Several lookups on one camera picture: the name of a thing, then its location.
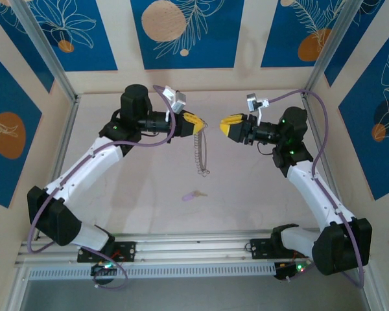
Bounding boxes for metal key plate with rings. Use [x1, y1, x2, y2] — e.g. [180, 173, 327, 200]
[193, 121, 211, 178]

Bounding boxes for key with purple head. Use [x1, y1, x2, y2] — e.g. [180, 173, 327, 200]
[181, 190, 209, 202]

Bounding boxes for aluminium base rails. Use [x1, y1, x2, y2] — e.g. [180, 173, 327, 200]
[14, 228, 373, 268]

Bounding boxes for controller board with lights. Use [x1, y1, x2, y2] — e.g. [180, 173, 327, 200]
[274, 260, 312, 282]
[90, 262, 117, 286]

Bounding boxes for grey metal panel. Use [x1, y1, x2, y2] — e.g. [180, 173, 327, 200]
[19, 278, 369, 311]

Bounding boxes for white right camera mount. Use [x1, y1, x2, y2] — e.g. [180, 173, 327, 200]
[257, 98, 270, 126]

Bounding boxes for thin black wire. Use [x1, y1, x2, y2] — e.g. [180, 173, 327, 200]
[257, 142, 276, 156]

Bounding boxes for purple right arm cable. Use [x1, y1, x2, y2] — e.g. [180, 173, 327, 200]
[267, 89, 366, 289]

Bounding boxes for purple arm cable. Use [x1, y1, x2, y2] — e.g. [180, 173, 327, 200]
[267, 89, 366, 289]
[28, 84, 179, 291]

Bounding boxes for aluminium side rail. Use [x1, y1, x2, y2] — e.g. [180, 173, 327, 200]
[301, 92, 338, 195]
[35, 95, 82, 240]

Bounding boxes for aluminium corner post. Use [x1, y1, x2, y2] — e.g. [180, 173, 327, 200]
[303, 0, 360, 98]
[11, 0, 80, 101]

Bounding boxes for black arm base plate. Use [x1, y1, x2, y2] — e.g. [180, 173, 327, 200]
[77, 240, 137, 262]
[250, 238, 311, 260]

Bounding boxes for slotted grey cable duct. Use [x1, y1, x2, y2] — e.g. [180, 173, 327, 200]
[27, 261, 277, 281]

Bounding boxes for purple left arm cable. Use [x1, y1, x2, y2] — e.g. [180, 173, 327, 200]
[28, 84, 179, 291]

